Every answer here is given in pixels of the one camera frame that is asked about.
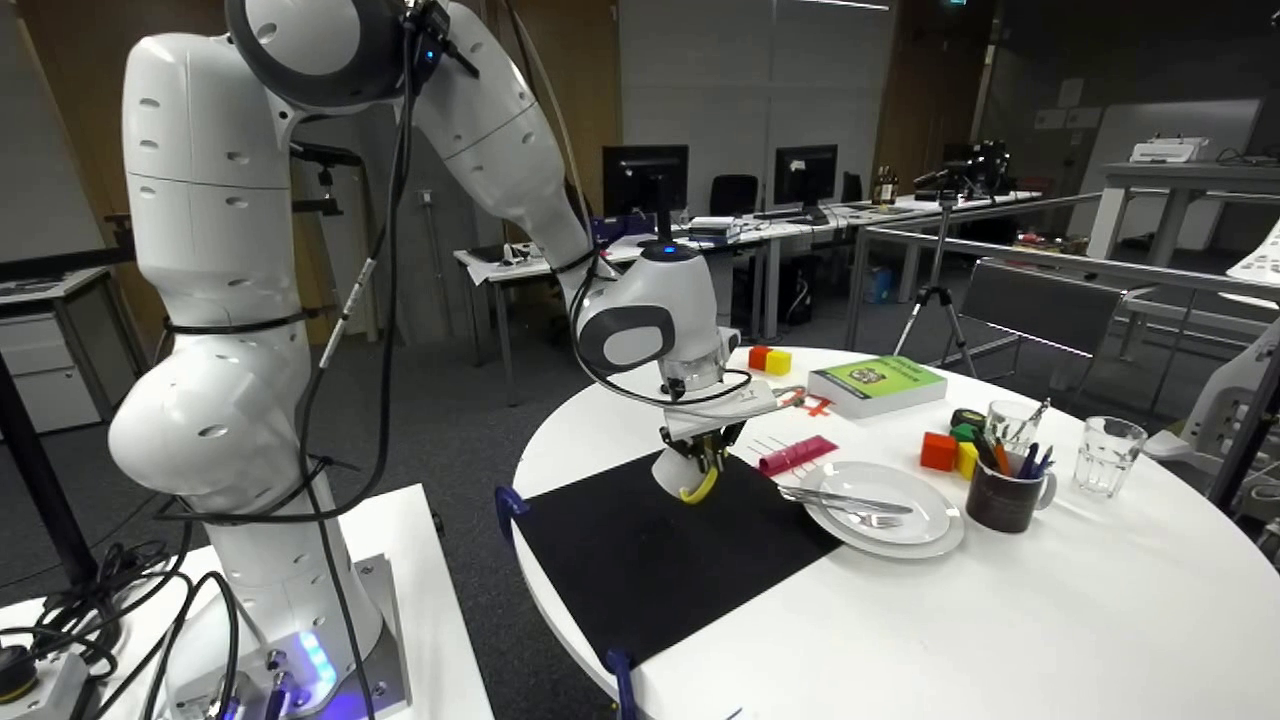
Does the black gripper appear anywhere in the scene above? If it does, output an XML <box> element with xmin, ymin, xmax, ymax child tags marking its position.
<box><xmin>660</xmin><ymin>404</ymin><xmax>753</xmax><ymax>488</ymax></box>

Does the white mug yellow inside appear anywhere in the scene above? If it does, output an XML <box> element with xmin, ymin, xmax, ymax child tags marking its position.
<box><xmin>650</xmin><ymin>442</ymin><xmax>728</xmax><ymax>506</ymax></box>

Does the black table mat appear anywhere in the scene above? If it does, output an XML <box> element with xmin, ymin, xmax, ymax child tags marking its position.
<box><xmin>511</xmin><ymin>431</ymin><xmax>847</xmax><ymax>672</ymax></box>

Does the silver knife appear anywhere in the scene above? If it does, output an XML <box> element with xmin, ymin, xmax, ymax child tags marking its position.
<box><xmin>791</xmin><ymin>483</ymin><xmax>919</xmax><ymax>515</ymax></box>

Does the silver fork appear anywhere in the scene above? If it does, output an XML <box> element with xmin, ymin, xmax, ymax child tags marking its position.
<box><xmin>803</xmin><ymin>501</ymin><xmax>917</xmax><ymax>531</ymax></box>

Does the blue clamp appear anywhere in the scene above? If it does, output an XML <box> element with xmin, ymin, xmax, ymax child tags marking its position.
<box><xmin>599</xmin><ymin>643</ymin><xmax>645</xmax><ymax>720</ymax></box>
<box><xmin>494</xmin><ymin>480</ymin><xmax>533</xmax><ymax>531</ymax></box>

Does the green book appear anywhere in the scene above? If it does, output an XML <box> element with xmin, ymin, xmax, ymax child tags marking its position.
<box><xmin>803</xmin><ymin>353</ymin><xmax>953</xmax><ymax>423</ymax></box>

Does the white plate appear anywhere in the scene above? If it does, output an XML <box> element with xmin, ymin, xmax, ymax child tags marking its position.
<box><xmin>798</xmin><ymin>457</ymin><xmax>971</xmax><ymax>565</ymax></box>

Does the orange-red cube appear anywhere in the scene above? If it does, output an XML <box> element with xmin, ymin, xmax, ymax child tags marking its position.
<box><xmin>917</xmin><ymin>426</ymin><xmax>964</xmax><ymax>476</ymax></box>

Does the long white desk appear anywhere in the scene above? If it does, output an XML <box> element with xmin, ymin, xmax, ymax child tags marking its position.
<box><xmin>455</xmin><ymin>192</ymin><xmax>1052</xmax><ymax>384</ymax></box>

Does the green cube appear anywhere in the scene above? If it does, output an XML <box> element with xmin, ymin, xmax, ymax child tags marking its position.
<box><xmin>948</xmin><ymin>404</ymin><xmax>991</xmax><ymax>447</ymax></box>

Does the black computer monitor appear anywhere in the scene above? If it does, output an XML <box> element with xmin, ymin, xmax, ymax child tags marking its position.
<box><xmin>774</xmin><ymin>139</ymin><xmax>843</xmax><ymax>215</ymax></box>
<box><xmin>599</xmin><ymin>139</ymin><xmax>691</xmax><ymax>251</ymax></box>

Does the black pen cup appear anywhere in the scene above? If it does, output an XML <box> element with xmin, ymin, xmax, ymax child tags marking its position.
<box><xmin>964</xmin><ymin>452</ymin><xmax>1059</xmax><ymax>535</ymax></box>

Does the white pen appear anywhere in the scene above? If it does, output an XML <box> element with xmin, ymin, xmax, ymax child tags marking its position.
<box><xmin>1008</xmin><ymin>392</ymin><xmax>1055</xmax><ymax>457</ymax></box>

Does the round white table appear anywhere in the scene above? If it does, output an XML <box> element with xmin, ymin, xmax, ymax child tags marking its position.
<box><xmin>508</xmin><ymin>345</ymin><xmax>1280</xmax><ymax>720</ymax></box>

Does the grey chair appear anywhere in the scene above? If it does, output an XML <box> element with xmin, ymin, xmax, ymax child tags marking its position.
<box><xmin>953</xmin><ymin>255</ymin><xmax>1134</xmax><ymax>395</ymax></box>

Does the clear drinking glass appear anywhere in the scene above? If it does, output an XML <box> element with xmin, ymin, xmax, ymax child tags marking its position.
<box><xmin>1074</xmin><ymin>410</ymin><xmax>1151</xmax><ymax>501</ymax></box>

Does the white flat box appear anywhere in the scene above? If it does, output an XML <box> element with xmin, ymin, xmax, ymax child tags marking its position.
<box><xmin>1127</xmin><ymin>131</ymin><xmax>1215</xmax><ymax>166</ymax></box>

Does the grey high table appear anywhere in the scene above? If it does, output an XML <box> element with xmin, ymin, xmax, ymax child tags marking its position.
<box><xmin>1086</xmin><ymin>155</ymin><xmax>1280</xmax><ymax>265</ymax></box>

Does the grey drawer cabinet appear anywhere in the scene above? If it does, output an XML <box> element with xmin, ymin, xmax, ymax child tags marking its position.
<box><xmin>0</xmin><ymin>265</ymin><xmax>137</xmax><ymax>437</ymax></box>

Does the white power strip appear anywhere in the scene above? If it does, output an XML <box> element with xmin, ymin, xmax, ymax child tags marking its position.
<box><xmin>0</xmin><ymin>635</ymin><xmax>94</xmax><ymax>720</ymax></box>

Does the orange plastic frame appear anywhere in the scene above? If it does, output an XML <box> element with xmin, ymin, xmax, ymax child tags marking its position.
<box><xmin>778</xmin><ymin>384</ymin><xmax>838</xmax><ymax>418</ymax></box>

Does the camera tripod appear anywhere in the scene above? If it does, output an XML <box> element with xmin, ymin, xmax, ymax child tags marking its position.
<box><xmin>888</xmin><ymin>185</ymin><xmax>996</xmax><ymax>376</ymax></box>

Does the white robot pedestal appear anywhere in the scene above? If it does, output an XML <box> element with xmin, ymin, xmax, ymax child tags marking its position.
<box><xmin>0</xmin><ymin>480</ymin><xmax>498</xmax><ymax>720</ymax></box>

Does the black camera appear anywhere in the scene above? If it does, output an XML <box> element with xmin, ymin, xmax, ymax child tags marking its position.
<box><xmin>912</xmin><ymin>137</ymin><xmax>1017</xmax><ymax>196</ymax></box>

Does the grey metal frame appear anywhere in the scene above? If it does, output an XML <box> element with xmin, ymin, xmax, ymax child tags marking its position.
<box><xmin>854</xmin><ymin>218</ymin><xmax>1280</xmax><ymax>353</ymax></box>

